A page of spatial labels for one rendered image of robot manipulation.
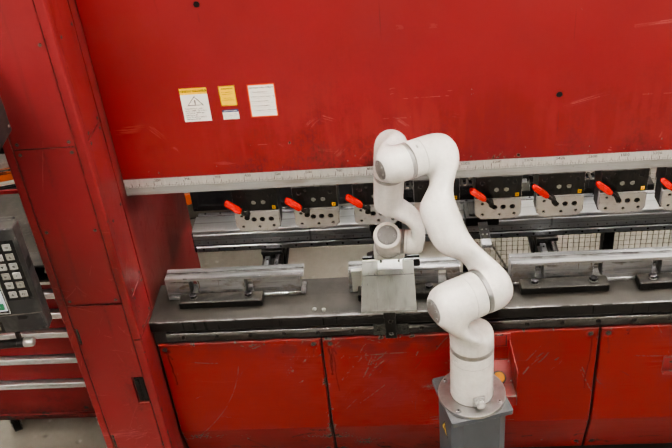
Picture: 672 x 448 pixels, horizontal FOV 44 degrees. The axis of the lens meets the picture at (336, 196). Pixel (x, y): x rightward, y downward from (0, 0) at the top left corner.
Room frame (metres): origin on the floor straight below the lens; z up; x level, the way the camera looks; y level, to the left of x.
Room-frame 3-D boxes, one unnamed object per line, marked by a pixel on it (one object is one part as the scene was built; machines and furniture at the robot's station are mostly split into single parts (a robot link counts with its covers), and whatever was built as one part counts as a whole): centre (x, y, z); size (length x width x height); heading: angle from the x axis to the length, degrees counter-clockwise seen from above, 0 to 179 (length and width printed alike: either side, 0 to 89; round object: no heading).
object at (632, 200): (2.27, -0.93, 1.26); 0.15 x 0.09 x 0.17; 85
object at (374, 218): (2.34, -0.13, 1.26); 0.15 x 0.09 x 0.17; 85
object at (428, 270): (2.34, -0.21, 0.92); 0.39 x 0.06 x 0.10; 85
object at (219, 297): (2.34, 0.45, 0.89); 0.30 x 0.05 x 0.03; 85
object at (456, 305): (1.66, -0.30, 1.30); 0.19 x 0.12 x 0.24; 113
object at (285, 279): (2.39, 0.39, 0.92); 0.50 x 0.06 x 0.10; 85
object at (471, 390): (1.67, -0.33, 1.09); 0.19 x 0.19 x 0.18
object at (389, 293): (2.20, -0.14, 1.00); 0.26 x 0.18 x 0.01; 175
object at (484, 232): (2.47, -0.52, 1.01); 0.26 x 0.12 x 0.05; 175
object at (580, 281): (2.23, -0.76, 0.89); 0.30 x 0.05 x 0.03; 85
